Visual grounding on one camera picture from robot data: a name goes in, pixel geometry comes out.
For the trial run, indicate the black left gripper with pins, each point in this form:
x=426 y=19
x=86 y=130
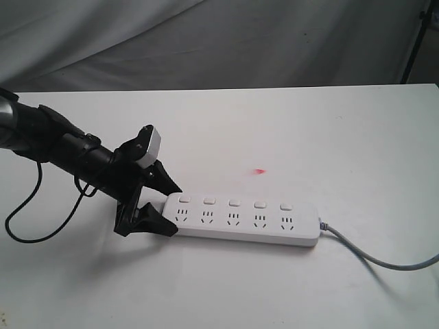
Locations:
x=130 y=180

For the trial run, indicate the white five-outlet power strip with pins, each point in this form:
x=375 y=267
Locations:
x=241 y=218

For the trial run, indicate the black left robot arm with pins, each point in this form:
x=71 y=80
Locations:
x=43 y=135

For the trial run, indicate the grey backdrop cloth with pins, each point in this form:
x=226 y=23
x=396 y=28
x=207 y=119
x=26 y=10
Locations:
x=175 y=45

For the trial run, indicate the black tripod stand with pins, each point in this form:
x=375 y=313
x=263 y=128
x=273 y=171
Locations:
x=425 y=20

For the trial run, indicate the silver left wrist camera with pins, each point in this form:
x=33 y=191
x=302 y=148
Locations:
x=147 y=146

